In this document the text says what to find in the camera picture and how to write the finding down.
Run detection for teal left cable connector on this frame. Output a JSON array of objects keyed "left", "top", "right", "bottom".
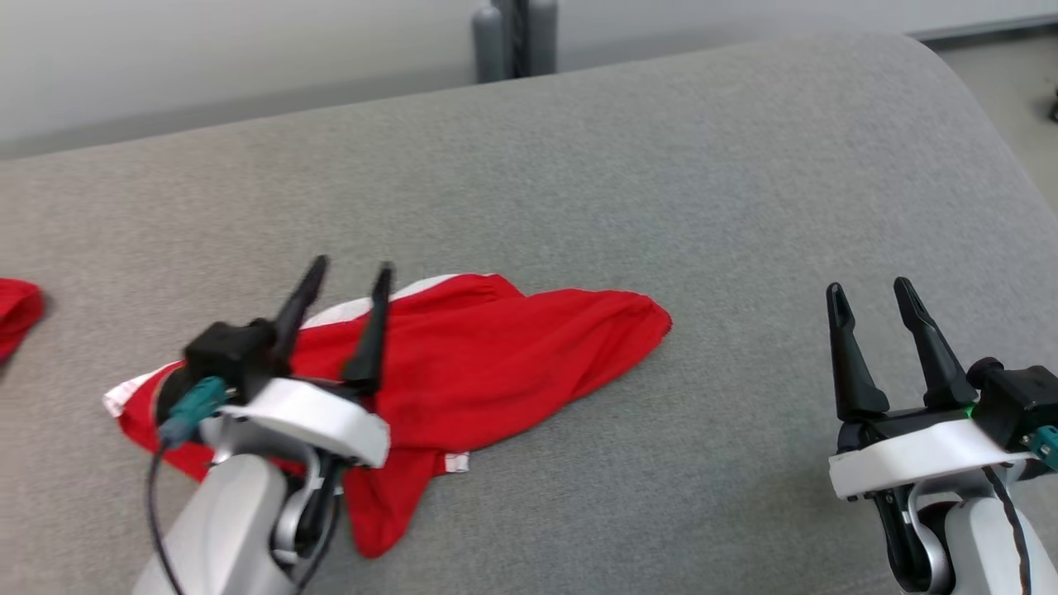
[{"left": 157, "top": 376, "right": 230, "bottom": 449}]

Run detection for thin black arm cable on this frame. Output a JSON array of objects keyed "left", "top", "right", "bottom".
[
  {"left": 982, "top": 465, "right": 1034, "bottom": 595},
  {"left": 146, "top": 438, "right": 187, "bottom": 595}
]

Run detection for grey metal partition post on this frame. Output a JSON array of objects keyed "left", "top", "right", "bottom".
[{"left": 470, "top": 0, "right": 560, "bottom": 84}]

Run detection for red shorts with white stripe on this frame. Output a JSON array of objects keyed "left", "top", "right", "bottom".
[{"left": 103, "top": 273, "right": 673, "bottom": 559}]

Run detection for red garment with white trim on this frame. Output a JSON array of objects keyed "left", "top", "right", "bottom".
[{"left": 0, "top": 278, "right": 45, "bottom": 365}]

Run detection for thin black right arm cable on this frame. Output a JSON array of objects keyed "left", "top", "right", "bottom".
[{"left": 982, "top": 465, "right": 1034, "bottom": 595}]

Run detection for teal right cable connector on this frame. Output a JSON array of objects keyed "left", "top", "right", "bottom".
[{"left": 1027, "top": 426, "right": 1058, "bottom": 474}]

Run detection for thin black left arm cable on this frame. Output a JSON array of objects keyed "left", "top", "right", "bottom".
[{"left": 146, "top": 438, "right": 187, "bottom": 595}]

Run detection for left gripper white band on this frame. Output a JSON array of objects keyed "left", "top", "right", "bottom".
[{"left": 213, "top": 255, "right": 395, "bottom": 469}]

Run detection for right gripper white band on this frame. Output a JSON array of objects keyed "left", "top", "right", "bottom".
[{"left": 826, "top": 276, "right": 1044, "bottom": 502}]

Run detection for teal cable connector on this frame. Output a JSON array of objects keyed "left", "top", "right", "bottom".
[
  {"left": 157, "top": 376, "right": 230, "bottom": 449},
  {"left": 1027, "top": 426, "right": 1058, "bottom": 474}
]

